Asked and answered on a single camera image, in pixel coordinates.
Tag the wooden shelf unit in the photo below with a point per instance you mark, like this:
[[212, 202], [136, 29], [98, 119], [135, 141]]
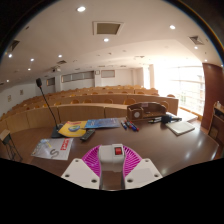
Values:
[[218, 123]]

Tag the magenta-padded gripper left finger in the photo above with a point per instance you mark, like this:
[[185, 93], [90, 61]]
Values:
[[78, 171]]

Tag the red marker pen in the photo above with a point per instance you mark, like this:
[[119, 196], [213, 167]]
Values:
[[134, 126]]

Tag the white notebook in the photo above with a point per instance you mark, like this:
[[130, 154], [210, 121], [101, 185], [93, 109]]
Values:
[[180, 127]]

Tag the ceiling projector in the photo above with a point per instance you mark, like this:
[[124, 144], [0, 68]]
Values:
[[56, 69]]

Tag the white charger with red switch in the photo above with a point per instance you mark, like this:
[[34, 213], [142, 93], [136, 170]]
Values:
[[108, 156]]

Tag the rows of wooden auditorium seats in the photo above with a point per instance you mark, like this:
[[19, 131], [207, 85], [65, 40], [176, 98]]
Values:
[[83, 96]]

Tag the black gooseneck desk microphone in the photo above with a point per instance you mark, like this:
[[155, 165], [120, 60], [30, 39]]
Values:
[[57, 131]]

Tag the black remote control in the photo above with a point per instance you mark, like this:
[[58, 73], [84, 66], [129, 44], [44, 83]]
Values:
[[87, 135]]

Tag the large bright window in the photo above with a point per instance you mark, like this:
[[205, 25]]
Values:
[[183, 90]]

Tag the ceiling spotlights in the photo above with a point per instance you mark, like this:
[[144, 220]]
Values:
[[106, 39]]

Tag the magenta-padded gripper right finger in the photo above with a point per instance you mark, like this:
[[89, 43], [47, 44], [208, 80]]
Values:
[[145, 171]]

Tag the wooden desk organizer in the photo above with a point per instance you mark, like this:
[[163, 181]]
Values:
[[146, 111]]

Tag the blue booklet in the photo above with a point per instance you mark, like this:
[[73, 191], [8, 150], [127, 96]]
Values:
[[101, 123]]

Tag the white magazine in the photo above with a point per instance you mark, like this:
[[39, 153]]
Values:
[[51, 149]]

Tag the ceiling air vent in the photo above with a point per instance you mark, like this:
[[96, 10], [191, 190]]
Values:
[[108, 28], [196, 40], [13, 45]]

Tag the small black-legged stand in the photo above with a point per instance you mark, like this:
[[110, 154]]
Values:
[[4, 135]]

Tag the black desk device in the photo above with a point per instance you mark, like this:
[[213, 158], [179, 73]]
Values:
[[165, 119]]

